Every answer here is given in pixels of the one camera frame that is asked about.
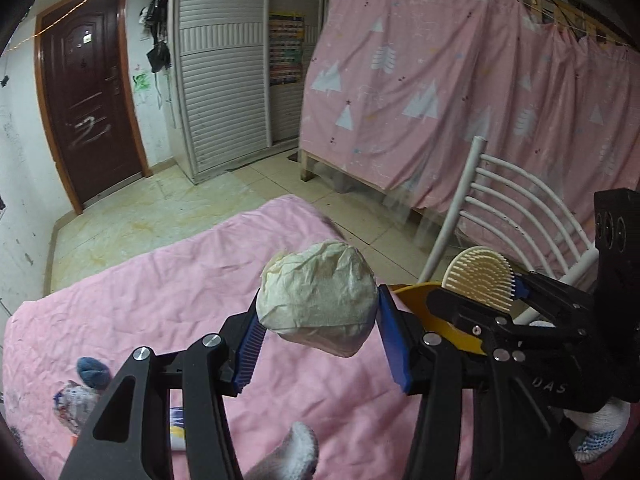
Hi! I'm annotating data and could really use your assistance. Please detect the dark brown door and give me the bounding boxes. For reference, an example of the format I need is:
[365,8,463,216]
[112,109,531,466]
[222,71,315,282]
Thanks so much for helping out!
[34,0,151,216]

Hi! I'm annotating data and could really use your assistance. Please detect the white slatted wardrobe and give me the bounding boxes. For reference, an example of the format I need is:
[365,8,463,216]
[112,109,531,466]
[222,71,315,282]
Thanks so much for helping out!
[167,0,331,183]

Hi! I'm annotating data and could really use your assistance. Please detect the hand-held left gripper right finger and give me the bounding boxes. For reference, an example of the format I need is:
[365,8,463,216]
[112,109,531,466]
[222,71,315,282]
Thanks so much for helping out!
[378,285,583,480]

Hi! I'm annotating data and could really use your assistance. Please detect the person's left hand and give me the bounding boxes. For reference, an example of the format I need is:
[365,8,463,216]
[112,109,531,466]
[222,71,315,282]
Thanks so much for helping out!
[245,421,319,480]

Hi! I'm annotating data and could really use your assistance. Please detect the pink tree-print curtain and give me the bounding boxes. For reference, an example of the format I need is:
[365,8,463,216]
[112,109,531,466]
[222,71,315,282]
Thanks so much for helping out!
[299,0,640,251]

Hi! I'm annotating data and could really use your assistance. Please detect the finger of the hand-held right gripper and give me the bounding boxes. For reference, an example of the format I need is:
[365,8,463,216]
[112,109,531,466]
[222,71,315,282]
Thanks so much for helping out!
[425,287,516,348]
[512,271,598,326]

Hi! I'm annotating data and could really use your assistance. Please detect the person's right hand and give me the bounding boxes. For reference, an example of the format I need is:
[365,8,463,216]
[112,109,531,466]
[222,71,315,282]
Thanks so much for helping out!
[562,400,632,465]

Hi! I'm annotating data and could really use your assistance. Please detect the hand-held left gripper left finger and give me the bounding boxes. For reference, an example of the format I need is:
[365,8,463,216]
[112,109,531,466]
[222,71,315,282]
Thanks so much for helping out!
[59,310,268,480]

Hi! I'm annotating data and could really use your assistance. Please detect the string light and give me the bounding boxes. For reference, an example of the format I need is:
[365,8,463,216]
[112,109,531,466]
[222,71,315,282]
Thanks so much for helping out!
[0,0,128,56]

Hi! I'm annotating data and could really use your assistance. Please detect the pink bed sheet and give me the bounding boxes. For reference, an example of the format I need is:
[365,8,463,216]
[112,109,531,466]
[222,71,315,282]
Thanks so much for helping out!
[2,195,476,480]

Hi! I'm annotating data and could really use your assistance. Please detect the colourful grid poster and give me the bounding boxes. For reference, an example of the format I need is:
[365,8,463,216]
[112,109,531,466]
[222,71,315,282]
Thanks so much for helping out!
[268,14,305,87]

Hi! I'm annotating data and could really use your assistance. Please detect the cream paper ball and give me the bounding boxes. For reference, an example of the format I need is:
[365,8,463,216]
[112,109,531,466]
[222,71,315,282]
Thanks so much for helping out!
[255,240,379,358]

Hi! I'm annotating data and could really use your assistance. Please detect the white metal chair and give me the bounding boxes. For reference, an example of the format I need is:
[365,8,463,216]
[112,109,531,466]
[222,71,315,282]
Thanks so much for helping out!
[417,136,601,326]

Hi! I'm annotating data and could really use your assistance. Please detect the white and blue wrapper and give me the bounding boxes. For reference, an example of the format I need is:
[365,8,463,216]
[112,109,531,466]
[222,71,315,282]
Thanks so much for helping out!
[167,406,190,453]

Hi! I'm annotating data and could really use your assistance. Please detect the cream plastic brush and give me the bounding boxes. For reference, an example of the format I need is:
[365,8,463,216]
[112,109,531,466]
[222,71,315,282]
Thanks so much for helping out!
[441,246,516,318]

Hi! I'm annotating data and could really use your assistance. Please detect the black hanging bag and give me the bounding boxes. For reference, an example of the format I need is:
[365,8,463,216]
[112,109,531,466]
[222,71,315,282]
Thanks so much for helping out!
[139,0,171,43]

